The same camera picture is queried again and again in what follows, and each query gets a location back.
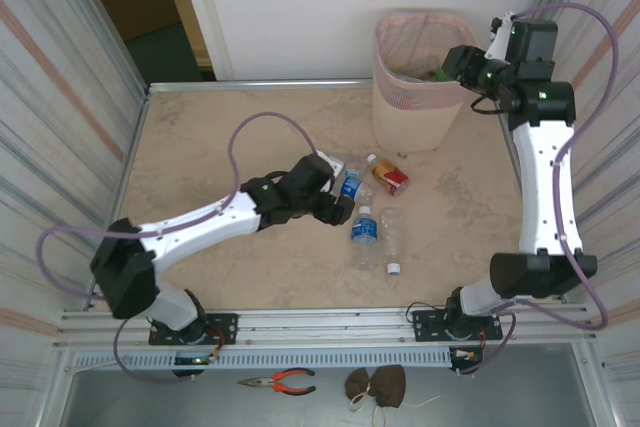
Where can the green bottle yellow cap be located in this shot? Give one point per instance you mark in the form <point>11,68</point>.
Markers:
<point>441,74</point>

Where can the clear bottle dark blue label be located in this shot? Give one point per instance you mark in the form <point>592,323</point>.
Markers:
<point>364,229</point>
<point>352,188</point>

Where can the clear bottle blue red label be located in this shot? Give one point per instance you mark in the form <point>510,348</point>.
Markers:
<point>356,164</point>

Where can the clear unlabelled bottle white cap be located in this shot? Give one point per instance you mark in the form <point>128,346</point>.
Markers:
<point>392,237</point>

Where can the orange red label bottle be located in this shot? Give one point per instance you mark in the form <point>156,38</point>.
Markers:
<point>392,177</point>

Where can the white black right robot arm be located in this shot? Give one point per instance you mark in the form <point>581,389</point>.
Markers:
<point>545,187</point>

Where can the purple plastic bin liner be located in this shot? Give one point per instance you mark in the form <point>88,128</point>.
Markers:
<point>415,97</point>

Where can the beige plastic waste bin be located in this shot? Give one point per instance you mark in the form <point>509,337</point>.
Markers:
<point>415,132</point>

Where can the brown cloth pouch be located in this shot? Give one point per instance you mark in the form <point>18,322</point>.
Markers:
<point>359,382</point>
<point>389,384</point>

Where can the black controller board green light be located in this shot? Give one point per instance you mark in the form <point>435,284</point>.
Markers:
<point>192,360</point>

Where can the wide aluminium mounting rail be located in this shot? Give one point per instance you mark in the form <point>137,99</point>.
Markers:
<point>325,327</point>

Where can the aluminium table edge rail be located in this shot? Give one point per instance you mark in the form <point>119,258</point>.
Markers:
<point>250,85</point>

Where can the translucent striped enclosure panel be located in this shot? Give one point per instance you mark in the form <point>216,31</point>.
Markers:
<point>50,97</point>
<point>600,172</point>

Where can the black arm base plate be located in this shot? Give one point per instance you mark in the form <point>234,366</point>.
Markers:
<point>427,322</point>
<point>225,329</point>

